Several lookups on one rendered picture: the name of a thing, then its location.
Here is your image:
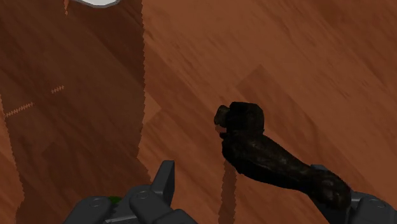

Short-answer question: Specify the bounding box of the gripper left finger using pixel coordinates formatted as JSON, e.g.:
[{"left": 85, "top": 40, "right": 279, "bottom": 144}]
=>
[{"left": 63, "top": 160, "right": 198, "bottom": 224}]

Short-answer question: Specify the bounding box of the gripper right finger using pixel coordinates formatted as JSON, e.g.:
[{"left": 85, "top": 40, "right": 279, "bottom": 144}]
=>
[{"left": 310, "top": 164, "right": 397, "bottom": 224}]

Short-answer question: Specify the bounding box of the black bone-shaped object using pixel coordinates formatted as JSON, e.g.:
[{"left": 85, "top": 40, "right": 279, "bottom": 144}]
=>
[{"left": 213, "top": 101, "right": 352, "bottom": 210}]

